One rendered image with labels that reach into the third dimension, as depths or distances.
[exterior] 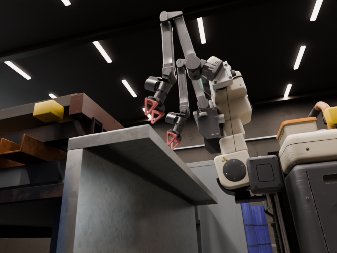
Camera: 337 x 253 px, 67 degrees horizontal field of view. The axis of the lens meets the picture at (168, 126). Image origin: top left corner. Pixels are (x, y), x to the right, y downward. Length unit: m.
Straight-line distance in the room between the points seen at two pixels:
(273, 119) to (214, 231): 10.84
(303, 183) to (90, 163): 0.76
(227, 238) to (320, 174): 1.20
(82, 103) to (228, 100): 0.85
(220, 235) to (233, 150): 1.03
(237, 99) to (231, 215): 1.06
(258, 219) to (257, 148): 7.58
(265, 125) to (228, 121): 11.24
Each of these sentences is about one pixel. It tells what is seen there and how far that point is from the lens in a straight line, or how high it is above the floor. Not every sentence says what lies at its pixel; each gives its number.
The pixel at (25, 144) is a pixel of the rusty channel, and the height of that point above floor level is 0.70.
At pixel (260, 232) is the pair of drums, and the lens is 4.80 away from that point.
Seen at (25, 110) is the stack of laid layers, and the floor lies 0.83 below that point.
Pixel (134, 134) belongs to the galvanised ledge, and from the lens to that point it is 0.56.
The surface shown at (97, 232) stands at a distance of 0.65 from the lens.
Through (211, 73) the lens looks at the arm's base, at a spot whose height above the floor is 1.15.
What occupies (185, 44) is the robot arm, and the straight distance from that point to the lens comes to 1.41.
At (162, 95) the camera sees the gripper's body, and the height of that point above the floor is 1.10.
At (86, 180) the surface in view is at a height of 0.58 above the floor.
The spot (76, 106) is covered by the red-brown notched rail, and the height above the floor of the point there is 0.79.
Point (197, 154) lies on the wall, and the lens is 12.14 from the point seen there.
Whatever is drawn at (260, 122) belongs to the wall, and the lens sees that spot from 12.60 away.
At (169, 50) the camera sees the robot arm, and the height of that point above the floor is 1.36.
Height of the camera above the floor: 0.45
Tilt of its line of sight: 24 degrees up
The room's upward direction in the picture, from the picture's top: 3 degrees counter-clockwise
